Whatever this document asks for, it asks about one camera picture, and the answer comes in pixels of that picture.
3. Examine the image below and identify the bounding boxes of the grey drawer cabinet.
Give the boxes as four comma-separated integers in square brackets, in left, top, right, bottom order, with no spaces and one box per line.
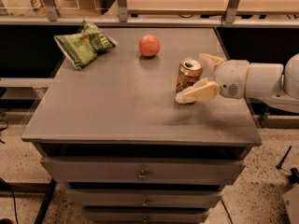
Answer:
[23,28,261,224]

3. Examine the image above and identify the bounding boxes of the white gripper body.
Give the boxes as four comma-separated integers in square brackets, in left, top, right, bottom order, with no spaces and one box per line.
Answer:
[215,60,249,99]

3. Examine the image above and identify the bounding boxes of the metal railing shelf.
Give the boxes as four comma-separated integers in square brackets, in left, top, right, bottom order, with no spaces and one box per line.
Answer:
[0,0,299,28]

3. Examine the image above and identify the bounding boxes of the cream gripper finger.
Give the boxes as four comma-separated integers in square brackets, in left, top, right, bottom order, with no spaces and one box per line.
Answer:
[175,78,221,104]
[199,53,225,78]

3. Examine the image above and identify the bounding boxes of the black cable on floor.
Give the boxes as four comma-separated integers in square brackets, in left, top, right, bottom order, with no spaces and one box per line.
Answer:
[0,177,20,224]

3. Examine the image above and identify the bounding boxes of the orange soda can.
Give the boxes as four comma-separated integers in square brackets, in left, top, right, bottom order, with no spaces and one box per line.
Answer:
[176,58,203,92]

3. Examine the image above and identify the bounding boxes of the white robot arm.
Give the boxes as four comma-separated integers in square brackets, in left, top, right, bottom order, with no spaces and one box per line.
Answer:
[176,53,299,113]

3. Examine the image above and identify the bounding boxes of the white box corner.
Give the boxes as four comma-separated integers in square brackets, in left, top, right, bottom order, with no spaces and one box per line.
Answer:
[282,184,299,224]

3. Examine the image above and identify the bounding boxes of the black antenna device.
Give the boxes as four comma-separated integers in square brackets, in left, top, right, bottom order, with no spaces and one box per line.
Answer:
[275,145,299,184]

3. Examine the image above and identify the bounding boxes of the green chip bag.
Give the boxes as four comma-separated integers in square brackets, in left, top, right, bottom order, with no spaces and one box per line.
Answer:
[54,21,118,70]

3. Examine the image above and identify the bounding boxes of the orange apple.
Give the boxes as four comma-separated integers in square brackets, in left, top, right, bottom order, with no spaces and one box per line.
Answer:
[139,35,160,57]

